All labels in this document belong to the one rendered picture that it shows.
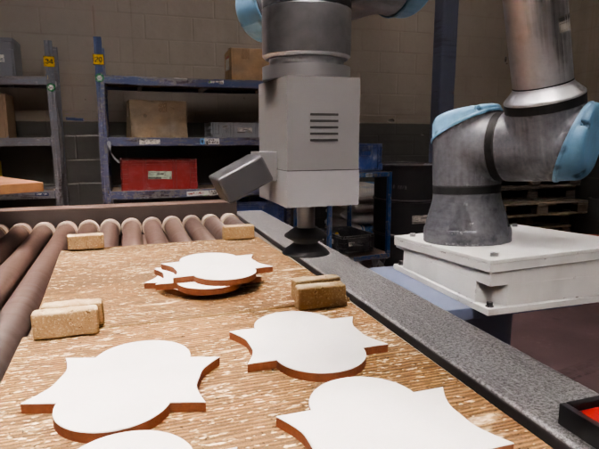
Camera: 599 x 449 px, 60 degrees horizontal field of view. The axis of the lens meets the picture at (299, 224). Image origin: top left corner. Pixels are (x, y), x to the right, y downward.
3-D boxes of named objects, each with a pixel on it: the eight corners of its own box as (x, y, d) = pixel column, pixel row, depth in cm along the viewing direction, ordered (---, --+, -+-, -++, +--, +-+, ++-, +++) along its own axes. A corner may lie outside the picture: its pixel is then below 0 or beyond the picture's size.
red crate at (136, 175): (192, 185, 509) (192, 157, 504) (198, 190, 467) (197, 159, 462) (121, 187, 489) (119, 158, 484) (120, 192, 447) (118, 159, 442)
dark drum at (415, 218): (416, 254, 501) (420, 161, 486) (452, 268, 445) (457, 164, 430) (360, 257, 483) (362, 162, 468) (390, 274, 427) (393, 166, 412)
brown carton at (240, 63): (274, 88, 513) (274, 54, 508) (286, 85, 477) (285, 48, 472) (224, 86, 498) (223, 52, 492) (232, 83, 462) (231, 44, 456)
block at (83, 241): (104, 247, 92) (103, 232, 91) (104, 249, 90) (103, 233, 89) (68, 249, 90) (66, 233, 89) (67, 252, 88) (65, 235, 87)
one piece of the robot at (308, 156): (199, 39, 46) (205, 224, 48) (218, 19, 37) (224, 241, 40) (325, 47, 50) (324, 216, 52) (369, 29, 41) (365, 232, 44)
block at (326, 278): (335, 294, 65) (335, 273, 64) (341, 298, 63) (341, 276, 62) (290, 299, 63) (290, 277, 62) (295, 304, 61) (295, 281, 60)
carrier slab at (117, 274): (258, 244, 101) (258, 236, 101) (349, 310, 63) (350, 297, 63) (61, 258, 89) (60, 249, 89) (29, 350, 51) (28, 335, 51)
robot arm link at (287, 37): (276, -4, 39) (250, 19, 46) (277, 60, 40) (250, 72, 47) (367, 4, 41) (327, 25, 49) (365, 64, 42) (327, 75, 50)
